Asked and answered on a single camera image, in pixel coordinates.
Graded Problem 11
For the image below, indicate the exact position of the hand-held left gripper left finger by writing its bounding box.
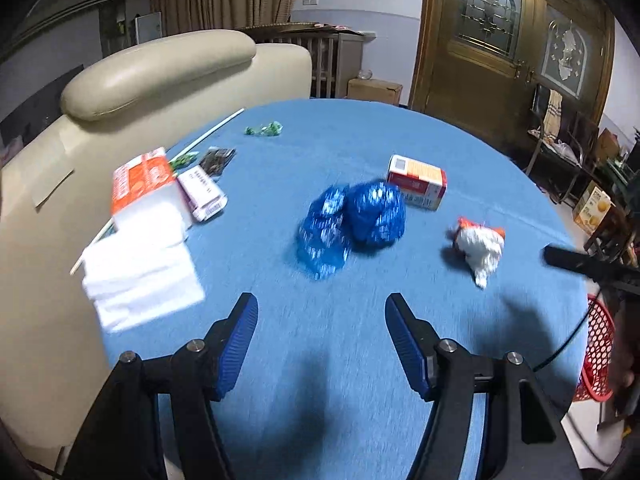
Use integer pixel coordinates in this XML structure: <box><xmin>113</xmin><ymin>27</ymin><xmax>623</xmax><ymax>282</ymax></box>
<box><xmin>62</xmin><ymin>291</ymin><xmax>260</xmax><ymax>480</ymax></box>

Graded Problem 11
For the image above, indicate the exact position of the white orange wrapper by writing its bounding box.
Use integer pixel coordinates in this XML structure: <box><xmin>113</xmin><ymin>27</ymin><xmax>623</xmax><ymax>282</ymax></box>
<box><xmin>446</xmin><ymin>216</ymin><xmax>507</xmax><ymax>289</ymax></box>

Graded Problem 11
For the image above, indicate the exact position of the round blue table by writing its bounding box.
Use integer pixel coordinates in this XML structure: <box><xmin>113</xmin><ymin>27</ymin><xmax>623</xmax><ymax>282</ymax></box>
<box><xmin>102</xmin><ymin>99</ymin><xmax>591</xmax><ymax>480</ymax></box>

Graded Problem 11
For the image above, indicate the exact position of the black cable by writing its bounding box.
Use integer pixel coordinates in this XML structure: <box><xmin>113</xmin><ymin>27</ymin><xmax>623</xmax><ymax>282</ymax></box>
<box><xmin>532</xmin><ymin>280</ymin><xmax>603</xmax><ymax>373</ymax></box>

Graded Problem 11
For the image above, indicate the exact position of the striped scarf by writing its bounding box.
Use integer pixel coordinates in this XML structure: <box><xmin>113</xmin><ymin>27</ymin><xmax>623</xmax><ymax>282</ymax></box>
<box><xmin>541</xmin><ymin>89</ymin><xmax>563</xmax><ymax>141</ymax></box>

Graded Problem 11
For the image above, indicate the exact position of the orange white carton box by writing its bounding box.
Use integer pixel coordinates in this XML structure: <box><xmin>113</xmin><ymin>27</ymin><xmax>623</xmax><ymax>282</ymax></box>
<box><xmin>385</xmin><ymin>155</ymin><xmax>447</xmax><ymax>211</ymax></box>

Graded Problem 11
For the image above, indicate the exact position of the black television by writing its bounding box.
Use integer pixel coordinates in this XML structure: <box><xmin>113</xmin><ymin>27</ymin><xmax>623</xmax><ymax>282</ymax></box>
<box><xmin>0</xmin><ymin>64</ymin><xmax>86</xmax><ymax>138</ymax></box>

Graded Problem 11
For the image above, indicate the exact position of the white pink small box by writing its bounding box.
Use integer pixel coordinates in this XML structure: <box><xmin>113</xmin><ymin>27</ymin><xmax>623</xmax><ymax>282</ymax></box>
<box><xmin>177</xmin><ymin>166</ymin><xmax>229</xmax><ymax>223</ymax></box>

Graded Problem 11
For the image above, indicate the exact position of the brown cardboard box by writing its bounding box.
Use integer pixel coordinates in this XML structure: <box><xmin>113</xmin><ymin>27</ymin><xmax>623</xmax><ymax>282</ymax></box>
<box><xmin>346</xmin><ymin>77</ymin><xmax>403</xmax><ymax>107</ymax></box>

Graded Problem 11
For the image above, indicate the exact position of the long white stick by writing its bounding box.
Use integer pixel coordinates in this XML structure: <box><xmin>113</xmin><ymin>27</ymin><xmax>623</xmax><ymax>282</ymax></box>
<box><xmin>70</xmin><ymin>107</ymin><xmax>246</xmax><ymax>276</ymax></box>

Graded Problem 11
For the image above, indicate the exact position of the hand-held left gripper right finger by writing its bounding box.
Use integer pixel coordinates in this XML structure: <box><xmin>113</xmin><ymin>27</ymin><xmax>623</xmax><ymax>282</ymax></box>
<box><xmin>385</xmin><ymin>292</ymin><xmax>583</xmax><ymax>480</ymax></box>

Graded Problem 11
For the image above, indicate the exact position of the wooden baby crib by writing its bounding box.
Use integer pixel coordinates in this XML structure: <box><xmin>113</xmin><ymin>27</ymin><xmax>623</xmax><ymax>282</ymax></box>
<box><xmin>235</xmin><ymin>22</ymin><xmax>366</xmax><ymax>100</ymax></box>

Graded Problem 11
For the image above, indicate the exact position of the orange white tissue pack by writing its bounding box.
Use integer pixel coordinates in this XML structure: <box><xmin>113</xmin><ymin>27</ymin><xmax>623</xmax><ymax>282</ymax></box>
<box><xmin>111</xmin><ymin>147</ymin><xmax>193</xmax><ymax>241</ymax></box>

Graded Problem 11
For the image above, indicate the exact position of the wooden glass double door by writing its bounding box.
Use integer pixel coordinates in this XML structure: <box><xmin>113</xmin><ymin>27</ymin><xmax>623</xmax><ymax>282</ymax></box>
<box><xmin>407</xmin><ymin>0</ymin><xmax>616</xmax><ymax>161</ymax></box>

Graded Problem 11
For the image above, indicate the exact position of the fruit print cardboard box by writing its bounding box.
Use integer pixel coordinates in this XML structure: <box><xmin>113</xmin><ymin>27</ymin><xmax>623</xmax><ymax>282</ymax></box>
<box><xmin>572</xmin><ymin>182</ymin><xmax>613</xmax><ymax>235</ymax></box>

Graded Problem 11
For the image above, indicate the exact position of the dark snack wrapper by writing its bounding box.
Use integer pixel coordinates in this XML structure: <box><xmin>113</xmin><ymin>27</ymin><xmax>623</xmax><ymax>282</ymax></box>
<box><xmin>197</xmin><ymin>146</ymin><xmax>237</xmax><ymax>181</ymax></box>

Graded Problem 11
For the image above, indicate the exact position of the beige sofa patch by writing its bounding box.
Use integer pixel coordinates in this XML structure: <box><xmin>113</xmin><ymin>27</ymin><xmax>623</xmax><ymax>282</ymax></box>
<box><xmin>31</xmin><ymin>125</ymin><xmax>76</xmax><ymax>209</ymax></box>

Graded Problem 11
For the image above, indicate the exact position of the dark metal chair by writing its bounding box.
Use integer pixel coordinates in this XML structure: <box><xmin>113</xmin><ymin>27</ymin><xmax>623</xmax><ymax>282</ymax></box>
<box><xmin>525</xmin><ymin>82</ymin><xmax>616</xmax><ymax>206</ymax></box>

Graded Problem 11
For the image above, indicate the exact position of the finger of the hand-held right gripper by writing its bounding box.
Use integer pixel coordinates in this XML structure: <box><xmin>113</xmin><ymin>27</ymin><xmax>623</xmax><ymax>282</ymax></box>
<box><xmin>544</xmin><ymin>245</ymin><xmax>640</xmax><ymax>293</ymax></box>

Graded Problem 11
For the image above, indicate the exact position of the white standing air conditioner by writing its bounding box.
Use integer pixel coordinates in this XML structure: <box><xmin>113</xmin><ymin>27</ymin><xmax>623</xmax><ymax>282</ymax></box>
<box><xmin>132</xmin><ymin>11</ymin><xmax>163</xmax><ymax>46</ymax></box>

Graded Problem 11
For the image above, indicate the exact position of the blue plastic bag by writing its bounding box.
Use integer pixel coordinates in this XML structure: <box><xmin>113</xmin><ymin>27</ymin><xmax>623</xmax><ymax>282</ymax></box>
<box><xmin>298</xmin><ymin>180</ymin><xmax>407</xmax><ymax>281</ymax></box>

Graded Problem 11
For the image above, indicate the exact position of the red mesh basket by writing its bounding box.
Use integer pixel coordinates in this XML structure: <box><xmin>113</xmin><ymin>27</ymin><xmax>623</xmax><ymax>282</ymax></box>
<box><xmin>572</xmin><ymin>294</ymin><xmax>618</xmax><ymax>403</ymax></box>

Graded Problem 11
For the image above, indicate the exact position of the cream leather sofa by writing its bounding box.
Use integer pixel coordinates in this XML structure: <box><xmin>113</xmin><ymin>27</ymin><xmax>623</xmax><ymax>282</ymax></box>
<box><xmin>0</xmin><ymin>29</ymin><xmax>313</xmax><ymax>451</ymax></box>

